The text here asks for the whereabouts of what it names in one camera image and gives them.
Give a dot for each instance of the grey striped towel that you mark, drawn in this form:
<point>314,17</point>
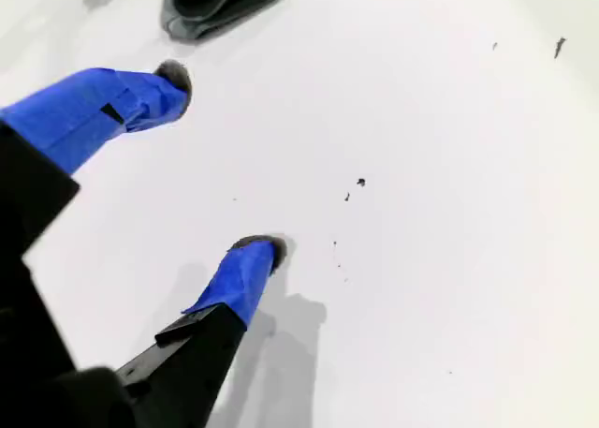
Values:
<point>187,25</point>

